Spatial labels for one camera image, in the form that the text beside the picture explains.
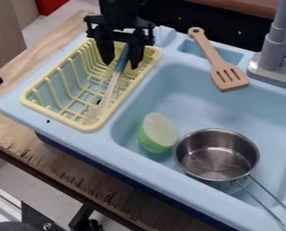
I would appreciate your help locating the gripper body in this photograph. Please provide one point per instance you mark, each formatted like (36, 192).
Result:
(119, 26)

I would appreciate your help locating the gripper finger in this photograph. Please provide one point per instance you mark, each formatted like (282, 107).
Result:
(105, 45)
(135, 48)

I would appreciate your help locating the blue and cream pasta fork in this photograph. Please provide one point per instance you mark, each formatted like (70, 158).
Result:
(107, 90)

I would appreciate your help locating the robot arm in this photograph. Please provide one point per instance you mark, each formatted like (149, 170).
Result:
(117, 6)

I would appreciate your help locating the dish rack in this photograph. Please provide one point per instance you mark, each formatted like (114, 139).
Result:
(88, 87)

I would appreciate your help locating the wooden spatula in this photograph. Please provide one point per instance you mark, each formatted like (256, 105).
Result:
(219, 60)

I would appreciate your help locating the green toy vegetable slice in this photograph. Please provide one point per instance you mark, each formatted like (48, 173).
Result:
(157, 133)

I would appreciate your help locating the toy sink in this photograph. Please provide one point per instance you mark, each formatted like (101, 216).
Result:
(177, 126)

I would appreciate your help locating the tap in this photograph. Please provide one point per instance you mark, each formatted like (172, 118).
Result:
(276, 51)

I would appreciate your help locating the silver pot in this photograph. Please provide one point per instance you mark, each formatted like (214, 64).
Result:
(225, 162)

